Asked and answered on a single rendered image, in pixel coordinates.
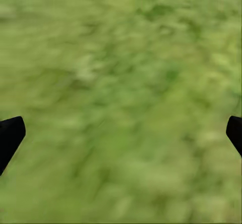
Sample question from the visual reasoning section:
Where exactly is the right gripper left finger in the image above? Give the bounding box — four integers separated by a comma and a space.
0, 116, 26, 176

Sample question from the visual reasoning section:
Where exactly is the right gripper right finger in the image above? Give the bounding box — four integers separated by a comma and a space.
226, 116, 242, 157

